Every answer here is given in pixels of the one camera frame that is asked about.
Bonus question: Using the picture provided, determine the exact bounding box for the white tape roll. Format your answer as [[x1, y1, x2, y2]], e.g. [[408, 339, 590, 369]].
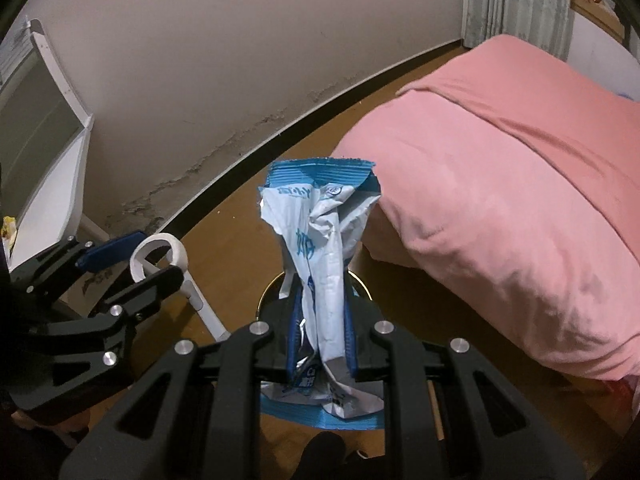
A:
[[129, 233, 189, 283]]

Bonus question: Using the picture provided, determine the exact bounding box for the blue white snack wrapper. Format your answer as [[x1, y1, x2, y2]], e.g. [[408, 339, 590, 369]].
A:
[[260, 157, 384, 431]]

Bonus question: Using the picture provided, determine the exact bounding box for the gold rimmed trash bin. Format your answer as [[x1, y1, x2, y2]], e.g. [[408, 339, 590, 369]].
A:
[[254, 268, 374, 321]]

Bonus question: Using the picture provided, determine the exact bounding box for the white desk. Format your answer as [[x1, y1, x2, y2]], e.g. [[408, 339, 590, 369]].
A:
[[9, 127, 230, 341]]

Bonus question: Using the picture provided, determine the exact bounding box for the yellow snack packet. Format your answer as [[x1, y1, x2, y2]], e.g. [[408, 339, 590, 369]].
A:
[[1, 216, 17, 255]]

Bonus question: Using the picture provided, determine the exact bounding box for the white desk hutch shelf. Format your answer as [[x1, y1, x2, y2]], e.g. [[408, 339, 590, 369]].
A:
[[0, 17, 97, 221]]

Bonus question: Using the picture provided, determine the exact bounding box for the pink bed blanket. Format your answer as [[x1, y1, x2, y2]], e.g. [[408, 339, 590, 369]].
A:
[[335, 35, 639, 380]]

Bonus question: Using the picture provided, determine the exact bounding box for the grey green curtain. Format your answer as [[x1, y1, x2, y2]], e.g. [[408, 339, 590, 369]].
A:
[[461, 0, 573, 60]]

